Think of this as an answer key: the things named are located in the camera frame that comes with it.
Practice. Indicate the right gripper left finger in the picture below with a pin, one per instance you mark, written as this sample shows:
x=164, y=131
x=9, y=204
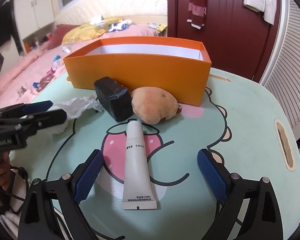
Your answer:
x=38, y=219

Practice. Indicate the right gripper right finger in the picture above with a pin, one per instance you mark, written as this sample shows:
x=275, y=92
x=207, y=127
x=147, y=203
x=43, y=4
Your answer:
x=262, y=219

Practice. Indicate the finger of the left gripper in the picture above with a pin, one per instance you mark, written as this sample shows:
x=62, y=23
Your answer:
x=23, y=109
x=28, y=125

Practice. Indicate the white plastic bag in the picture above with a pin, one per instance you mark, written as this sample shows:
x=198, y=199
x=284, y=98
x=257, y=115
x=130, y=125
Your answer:
x=74, y=109

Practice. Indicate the white cream tube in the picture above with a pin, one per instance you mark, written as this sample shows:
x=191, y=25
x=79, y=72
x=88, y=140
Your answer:
x=137, y=191

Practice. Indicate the black block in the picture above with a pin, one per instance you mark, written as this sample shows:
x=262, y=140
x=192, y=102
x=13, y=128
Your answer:
x=115, y=98

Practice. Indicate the tan plush toy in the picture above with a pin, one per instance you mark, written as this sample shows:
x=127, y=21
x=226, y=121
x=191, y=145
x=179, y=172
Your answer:
x=153, y=104

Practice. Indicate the person left hand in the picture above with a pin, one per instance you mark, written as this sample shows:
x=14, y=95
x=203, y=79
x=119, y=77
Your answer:
x=5, y=171

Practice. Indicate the pink bed quilt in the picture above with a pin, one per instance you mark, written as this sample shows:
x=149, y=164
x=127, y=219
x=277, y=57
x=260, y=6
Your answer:
x=16, y=86

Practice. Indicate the blue small toy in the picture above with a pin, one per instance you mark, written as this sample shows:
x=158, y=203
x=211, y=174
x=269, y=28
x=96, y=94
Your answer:
x=56, y=58

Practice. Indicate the dark red pillow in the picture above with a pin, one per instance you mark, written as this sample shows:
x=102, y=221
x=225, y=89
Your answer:
x=57, y=37

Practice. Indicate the white louvered wardrobe door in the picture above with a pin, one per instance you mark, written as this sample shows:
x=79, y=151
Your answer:
x=282, y=76

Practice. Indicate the orange cardboard box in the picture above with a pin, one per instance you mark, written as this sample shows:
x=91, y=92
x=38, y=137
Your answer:
x=179, y=66

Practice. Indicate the cream padded headboard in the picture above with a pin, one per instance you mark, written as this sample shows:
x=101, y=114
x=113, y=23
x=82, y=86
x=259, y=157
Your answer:
x=78, y=12

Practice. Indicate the dark red wooden door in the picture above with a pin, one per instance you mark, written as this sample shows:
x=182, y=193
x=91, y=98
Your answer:
x=237, y=39

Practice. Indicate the striped red scarf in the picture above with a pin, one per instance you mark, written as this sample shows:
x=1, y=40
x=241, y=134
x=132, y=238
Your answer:
x=197, y=13

